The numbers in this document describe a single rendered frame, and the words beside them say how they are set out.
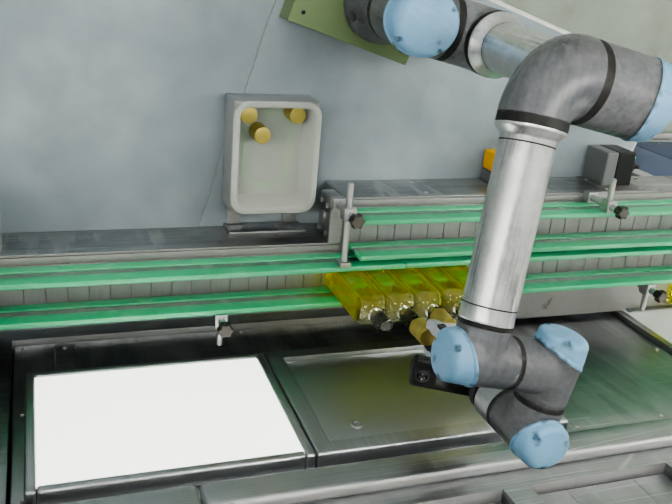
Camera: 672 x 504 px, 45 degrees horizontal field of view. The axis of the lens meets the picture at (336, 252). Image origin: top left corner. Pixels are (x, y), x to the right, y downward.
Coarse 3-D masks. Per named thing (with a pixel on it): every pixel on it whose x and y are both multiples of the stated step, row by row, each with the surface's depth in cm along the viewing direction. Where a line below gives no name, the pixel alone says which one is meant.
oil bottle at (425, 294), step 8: (392, 272) 163; (400, 272) 162; (408, 272) 162; (416, 272) 162; (400, 280) 159; (408, 280) 158; (416, 280) 159; (424, 280) 159; (408, 288) 156; (416, 288) 155; (424, 288) 155; (432, 288) 155; (416, 296) 153; (424, 296) 152; (432, 296) 153; (440, 296) 153; (416, 304) 153; (424, 304) 152; (440, 304) 153; (416, 312) 153; (424, 312) 152
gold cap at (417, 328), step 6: (420, 318) 144; (414, 324) 144; (420, 324) 143; (426, 324) 143; (414, 330) 143; (420, 330) 142; (426, 330) 141; (414, 336) 144; (420, 336) 141; (426, 336) 141; (432, 336) 142; (420, 342) 141; (426, 342) 142; (432, 342) 142
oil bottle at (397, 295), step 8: (368, 272) 160; (376, 272) 160; (384, 272) 161; (376, 280) 157; (384, 280) 157; (392, 280) 157; (384, 288) 153; (392, 288) 154; (400, 288) 154; (392, 296) 151; (400, 296) 151; (408, 296) 151; (392, 304) 150; (400, 304) 150; (408, 304) 151; (392, 312) 150; (392, 320) 151; (400, 320) 151
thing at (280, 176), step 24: (240, 120) 160; (264, 120) 162; (288, 120) 163; (312, 120) 160; (240, 144) 162; (264, 144) 164; (288, 144) 165; (312, 144) 160; (240, 168) 164; (264, 168) 166; (288, 168) 167; (312, 168) 161; (240, 192) 166; (264, 192) 167; (288, 192) 169; (312, 192) 163
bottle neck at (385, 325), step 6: (372, 312) 147; (378, 312) 146; (372, 318) 146; (378, 318) 145; (384, 318) 144; (378, 324) 144; (384, 324) 147; (390, 324) 145; (378, 330) 144; (384, 330) 145; (390, 330) 145
